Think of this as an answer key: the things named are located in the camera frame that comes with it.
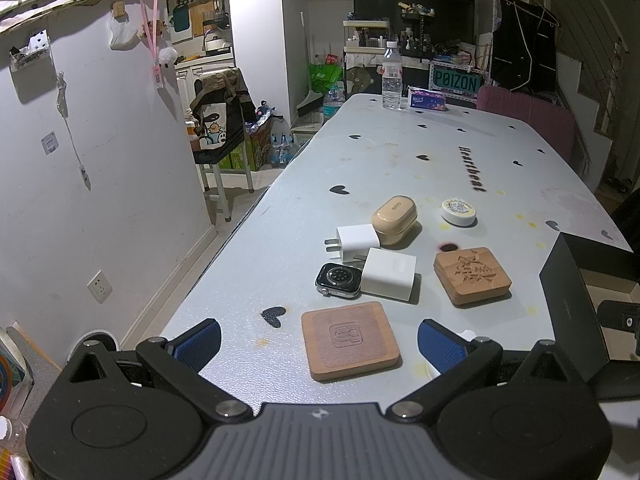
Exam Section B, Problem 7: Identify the square wooden coaster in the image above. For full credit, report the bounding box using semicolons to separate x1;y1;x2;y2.
302;301;400;382

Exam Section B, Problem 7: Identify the white round tape tin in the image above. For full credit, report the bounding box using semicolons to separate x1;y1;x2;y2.
440;198;476;228

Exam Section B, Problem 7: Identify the small white plug charger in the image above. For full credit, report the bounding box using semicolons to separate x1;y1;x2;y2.
324;223;381;263

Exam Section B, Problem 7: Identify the clear water bottle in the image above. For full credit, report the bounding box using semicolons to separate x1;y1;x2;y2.
382;40;404;110

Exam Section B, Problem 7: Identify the white wall socket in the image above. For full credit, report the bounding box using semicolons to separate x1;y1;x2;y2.
87;270;113;304

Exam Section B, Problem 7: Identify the pink upholstered chair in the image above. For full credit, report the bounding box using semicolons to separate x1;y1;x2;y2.
476;86;577;164

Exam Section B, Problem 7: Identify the green shopping bag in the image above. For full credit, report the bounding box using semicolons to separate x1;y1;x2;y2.
309;64;343;96

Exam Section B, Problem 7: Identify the blue tissue pack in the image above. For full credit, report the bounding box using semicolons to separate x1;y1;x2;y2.
408;87;447;112

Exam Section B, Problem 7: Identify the beige earbuds case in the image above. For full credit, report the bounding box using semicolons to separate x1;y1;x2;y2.
371;195;418;247

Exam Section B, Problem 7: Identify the black chair with bag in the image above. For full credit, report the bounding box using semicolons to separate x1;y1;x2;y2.
190;67;256;222

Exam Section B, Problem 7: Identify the black cardboard box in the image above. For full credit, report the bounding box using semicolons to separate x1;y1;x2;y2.
539;233;639;401

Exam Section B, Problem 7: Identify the large white charger block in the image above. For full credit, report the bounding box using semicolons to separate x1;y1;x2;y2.
360;248;416;301

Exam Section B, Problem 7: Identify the carved wooden coaster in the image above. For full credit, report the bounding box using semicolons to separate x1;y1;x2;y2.
434;247;512;307

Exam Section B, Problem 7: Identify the black smartwatch body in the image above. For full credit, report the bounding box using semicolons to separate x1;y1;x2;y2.
314;263;362;299

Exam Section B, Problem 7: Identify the teal poizon sign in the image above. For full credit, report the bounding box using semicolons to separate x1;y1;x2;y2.
428;61;487;103

